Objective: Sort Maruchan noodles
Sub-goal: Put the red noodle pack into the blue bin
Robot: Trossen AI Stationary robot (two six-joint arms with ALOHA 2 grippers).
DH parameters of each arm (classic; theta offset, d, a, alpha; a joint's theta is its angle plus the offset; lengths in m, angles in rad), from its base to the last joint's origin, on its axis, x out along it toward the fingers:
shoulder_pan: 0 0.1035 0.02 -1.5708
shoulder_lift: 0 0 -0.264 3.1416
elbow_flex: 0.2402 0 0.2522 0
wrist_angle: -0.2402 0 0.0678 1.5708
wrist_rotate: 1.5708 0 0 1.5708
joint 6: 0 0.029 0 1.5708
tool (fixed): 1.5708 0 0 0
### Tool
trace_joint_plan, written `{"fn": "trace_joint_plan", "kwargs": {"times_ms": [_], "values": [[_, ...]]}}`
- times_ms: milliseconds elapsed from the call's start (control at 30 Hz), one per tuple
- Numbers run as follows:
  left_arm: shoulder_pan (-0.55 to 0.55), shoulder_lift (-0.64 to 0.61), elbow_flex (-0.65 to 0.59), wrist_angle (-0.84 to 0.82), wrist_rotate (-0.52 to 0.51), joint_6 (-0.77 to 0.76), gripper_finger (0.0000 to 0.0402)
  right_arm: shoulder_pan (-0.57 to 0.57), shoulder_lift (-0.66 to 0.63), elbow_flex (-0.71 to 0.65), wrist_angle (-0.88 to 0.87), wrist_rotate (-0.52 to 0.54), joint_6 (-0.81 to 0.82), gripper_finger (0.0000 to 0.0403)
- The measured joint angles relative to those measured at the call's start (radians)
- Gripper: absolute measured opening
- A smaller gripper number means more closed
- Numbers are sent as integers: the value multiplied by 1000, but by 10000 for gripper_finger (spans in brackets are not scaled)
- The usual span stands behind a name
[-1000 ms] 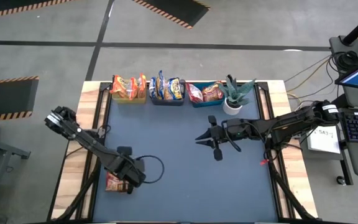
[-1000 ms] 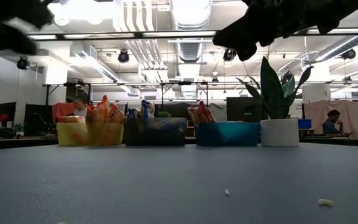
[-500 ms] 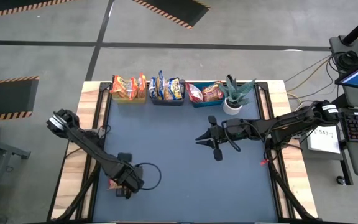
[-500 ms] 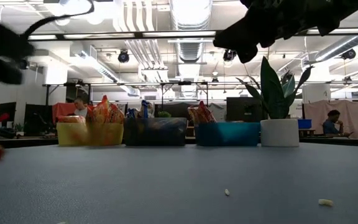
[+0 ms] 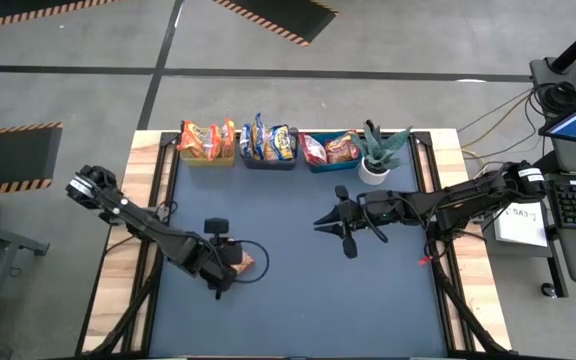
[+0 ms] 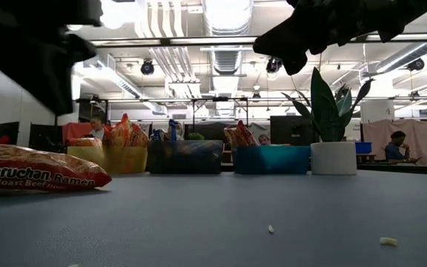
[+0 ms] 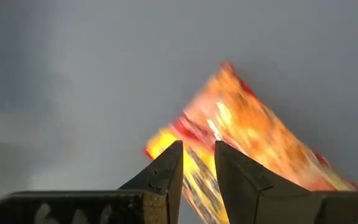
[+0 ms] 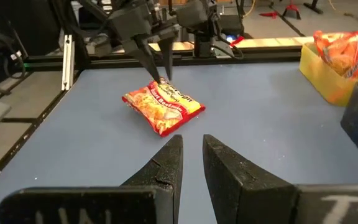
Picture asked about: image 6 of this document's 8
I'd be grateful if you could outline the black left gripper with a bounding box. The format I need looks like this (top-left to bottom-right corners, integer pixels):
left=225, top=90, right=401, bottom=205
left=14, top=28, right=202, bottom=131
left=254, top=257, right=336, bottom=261
left=0, top=0, right=103, bottom=116

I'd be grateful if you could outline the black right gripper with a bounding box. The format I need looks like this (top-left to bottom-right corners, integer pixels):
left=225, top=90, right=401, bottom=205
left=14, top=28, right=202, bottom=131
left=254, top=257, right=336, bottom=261
left=253, top=0, right=403, bottom=76

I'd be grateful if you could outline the black hanging spotlight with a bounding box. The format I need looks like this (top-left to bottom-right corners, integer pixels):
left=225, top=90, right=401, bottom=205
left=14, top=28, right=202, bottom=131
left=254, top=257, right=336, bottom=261
left=140, top=60, right=155, bottom=76
left=265, top=55, right=285, bottom=74
left=406, top=58, right=426, bottom=72

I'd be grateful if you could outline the orange cloth cover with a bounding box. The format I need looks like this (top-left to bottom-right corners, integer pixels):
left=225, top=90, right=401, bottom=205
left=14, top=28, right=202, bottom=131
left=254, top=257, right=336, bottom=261
left=62, top=122, right=93, bottom=140

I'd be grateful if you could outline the green snake plant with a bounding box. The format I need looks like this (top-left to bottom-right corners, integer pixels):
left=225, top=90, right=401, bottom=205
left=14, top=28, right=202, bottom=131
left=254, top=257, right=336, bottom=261
left=281, top=66, right=376, bottom=143

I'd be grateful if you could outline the black background monitor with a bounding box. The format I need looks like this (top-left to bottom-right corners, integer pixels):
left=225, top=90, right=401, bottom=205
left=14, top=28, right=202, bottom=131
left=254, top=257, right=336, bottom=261
left=270, top=115, right=317, bottom=146
left=28, top=123, right=65, bottom=153
left=0, top=121, right=20, bottom=144

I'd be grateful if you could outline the ceiling light strip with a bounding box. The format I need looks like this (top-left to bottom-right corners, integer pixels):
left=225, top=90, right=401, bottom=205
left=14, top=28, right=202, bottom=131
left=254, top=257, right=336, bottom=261
left=365, top=33, right=427, bottom=42
left=89, top=39, right=165, bottom=47
left=169, top=36, right=259, bottom=45

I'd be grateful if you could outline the blue plastic bin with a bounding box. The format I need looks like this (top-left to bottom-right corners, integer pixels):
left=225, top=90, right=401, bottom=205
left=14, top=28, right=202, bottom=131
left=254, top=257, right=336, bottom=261
left=231, top=145, right=311, bottom=176

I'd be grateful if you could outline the wide black background screen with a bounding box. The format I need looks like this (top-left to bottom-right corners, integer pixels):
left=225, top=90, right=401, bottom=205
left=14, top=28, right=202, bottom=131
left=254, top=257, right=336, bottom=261
left=183, top=122, right=233, bottom=142

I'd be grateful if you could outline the white plant pot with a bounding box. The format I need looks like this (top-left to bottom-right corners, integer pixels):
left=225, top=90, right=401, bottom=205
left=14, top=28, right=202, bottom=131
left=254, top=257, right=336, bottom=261
left=310, top=141, right=358, bottom=177

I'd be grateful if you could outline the yellow plastic bin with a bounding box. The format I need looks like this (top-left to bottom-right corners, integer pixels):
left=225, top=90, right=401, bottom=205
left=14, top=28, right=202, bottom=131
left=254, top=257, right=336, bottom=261
left=67, top=145, right=150, bottom=175

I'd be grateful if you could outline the blue storage crate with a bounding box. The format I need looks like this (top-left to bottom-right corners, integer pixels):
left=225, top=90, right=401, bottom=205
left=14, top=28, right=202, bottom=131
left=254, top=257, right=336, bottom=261
left=354, top=142, right=373, bottom=155

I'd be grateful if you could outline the grey plastic bin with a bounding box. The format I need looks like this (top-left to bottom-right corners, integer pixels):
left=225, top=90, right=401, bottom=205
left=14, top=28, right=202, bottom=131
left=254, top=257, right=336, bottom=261
left=147, top=139, right=225, bottom=175

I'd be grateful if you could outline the pink cloth cover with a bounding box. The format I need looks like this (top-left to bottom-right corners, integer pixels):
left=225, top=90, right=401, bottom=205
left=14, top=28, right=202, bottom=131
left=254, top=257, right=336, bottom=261
left=361, top=119, right=427, bottom=166

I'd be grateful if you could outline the black background desk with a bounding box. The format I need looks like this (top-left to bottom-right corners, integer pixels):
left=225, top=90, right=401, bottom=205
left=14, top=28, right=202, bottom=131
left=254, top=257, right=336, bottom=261
left=357, top=162, right=427, bottom=177

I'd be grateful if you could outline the black metal frame stand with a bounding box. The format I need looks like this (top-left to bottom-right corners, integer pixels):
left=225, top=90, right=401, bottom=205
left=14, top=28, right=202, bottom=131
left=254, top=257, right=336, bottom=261
left=190, top=96, right=251, bottom=127
left=52, top=97, right=110, bottom=149

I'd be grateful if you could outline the silver ventilation duct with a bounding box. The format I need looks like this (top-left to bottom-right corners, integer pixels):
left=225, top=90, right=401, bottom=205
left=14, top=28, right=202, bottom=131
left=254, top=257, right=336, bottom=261
left=202, top=0, right=254, bottom=75

